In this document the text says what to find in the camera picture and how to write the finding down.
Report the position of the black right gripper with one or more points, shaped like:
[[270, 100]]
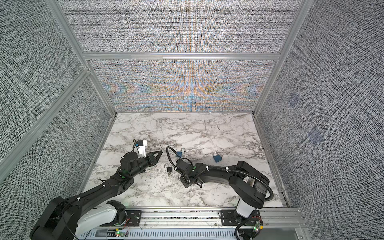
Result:
[[185, 185]]

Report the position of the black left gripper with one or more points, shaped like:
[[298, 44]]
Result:
[[151, 158]]

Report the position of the blue padlock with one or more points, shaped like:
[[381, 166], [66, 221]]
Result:
[[180, 153], [217, 158]]

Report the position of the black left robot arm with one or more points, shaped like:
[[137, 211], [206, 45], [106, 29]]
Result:
[[61, 219]]

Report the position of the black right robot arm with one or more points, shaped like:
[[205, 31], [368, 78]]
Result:
[[185, 166]]

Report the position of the black padlock with key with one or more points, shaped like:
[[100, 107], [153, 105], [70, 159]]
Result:
[[169, 168]]

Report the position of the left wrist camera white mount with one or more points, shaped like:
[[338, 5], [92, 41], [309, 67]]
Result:
[[140, 146]]

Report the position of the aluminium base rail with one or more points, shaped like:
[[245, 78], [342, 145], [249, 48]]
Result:
[[199, 224]]

